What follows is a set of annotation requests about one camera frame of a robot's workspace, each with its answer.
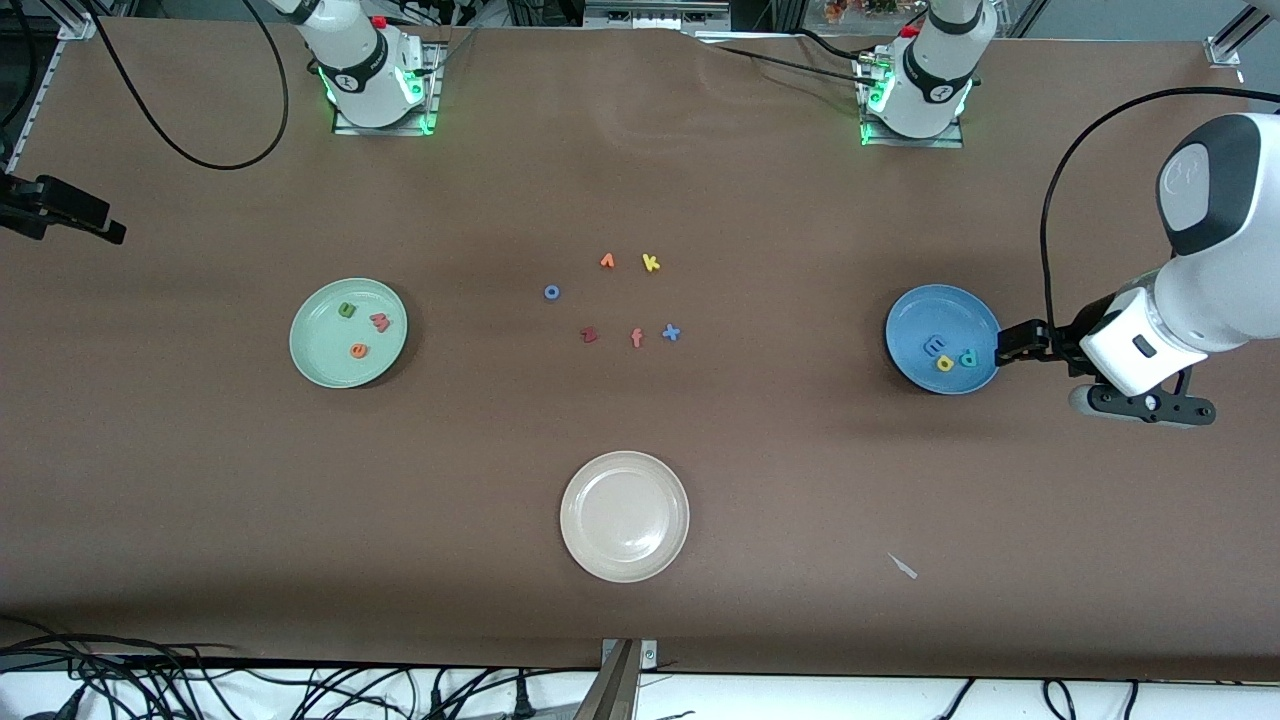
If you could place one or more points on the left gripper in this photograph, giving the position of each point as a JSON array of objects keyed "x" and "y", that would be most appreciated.
[{"x": 1060, "y": 340}]

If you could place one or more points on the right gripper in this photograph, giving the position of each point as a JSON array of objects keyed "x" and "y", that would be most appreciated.
[{"x": 40, "y": 203}]

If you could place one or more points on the blue plate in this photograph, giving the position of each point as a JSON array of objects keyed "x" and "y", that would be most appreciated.
[{"x": 930, "y": 315}]

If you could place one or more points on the small white paper scrap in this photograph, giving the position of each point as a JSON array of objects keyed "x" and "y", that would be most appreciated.
[{"x": 903, "y": 567}]

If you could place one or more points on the green plate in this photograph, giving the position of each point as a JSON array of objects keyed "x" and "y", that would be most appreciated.
[{"x": 325, "y": 350}]

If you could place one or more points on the colourful background objects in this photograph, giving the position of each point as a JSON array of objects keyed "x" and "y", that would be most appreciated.
[{"x": 860, "y": 8}]

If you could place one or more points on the beige plate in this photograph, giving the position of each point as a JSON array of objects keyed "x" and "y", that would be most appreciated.
[{"x": 625, "y": 517}]

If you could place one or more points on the grey metal box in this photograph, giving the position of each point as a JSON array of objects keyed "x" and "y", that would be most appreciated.
[{"x": 655, "y": 12}]

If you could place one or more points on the aluminium profile bar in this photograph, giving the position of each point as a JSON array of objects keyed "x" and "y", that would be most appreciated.
[{"x": 615, "y": 690}]

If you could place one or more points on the aluminium frame post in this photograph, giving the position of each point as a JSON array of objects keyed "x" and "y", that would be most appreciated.
[
  {"x": 1232, "y": 35},
  {"x": 78, "y": 18}
]

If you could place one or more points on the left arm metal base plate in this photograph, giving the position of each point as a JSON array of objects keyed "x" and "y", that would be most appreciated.
[{"x": 940, "y": 141}]

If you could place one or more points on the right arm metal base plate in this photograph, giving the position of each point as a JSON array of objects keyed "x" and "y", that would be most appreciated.
[{"x": 350, "y": 127}]

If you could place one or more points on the small metal bracket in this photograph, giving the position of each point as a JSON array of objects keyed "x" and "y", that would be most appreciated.
[{"x": 650, "y": 655}]

